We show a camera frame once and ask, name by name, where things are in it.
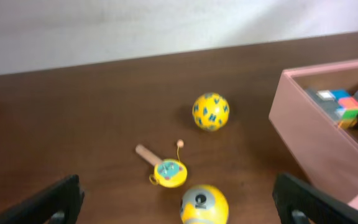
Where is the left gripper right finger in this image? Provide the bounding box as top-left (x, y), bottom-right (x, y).
top-left (272, 173), bottom-right (358, 224)

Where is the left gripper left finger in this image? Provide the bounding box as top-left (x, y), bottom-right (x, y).
top-left (0, 175), bottom-right (85, 224)

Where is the yellow one-eyed ball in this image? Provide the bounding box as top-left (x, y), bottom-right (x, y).
top-left (180, 185), bottom-right (229, 224)

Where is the multicolour puzzle cube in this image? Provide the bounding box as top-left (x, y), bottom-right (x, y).
top-left (316, 89), bottom-right (358, 121)

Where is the yellow wooden rattle drum toy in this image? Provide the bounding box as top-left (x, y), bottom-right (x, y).
top-left (135, 139), bottom-right (188, 188)

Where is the yellow ball with blue letters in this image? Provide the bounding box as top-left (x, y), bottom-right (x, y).
top-left (191, 93), bottom-right (230, 131)

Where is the pink cardboard box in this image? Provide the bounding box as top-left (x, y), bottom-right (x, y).
top-left (268, 60), bottom-right (358, 210)

